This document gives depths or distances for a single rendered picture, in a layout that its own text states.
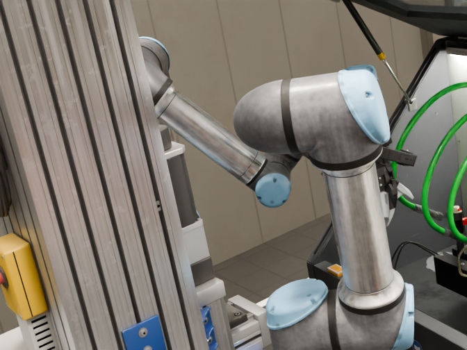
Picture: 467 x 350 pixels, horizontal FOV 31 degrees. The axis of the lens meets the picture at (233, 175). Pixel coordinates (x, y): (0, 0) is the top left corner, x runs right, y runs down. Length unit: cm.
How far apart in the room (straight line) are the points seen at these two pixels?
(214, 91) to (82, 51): 322
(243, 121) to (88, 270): 38
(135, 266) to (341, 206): 38
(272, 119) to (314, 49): 370
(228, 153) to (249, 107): 53
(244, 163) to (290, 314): 45
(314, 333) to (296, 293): 8
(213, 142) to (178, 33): 266
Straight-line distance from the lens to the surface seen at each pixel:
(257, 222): 488
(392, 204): 186
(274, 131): 127
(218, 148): 182
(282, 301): 152
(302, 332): 151
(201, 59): 453
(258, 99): 129
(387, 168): 183
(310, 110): 126
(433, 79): 248
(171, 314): 156
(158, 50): 193
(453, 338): 196
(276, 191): 183
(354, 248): 140
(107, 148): 142
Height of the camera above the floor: 197
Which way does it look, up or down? 19 degrees down
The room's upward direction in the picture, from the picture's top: 11 degrees counter-clockwise
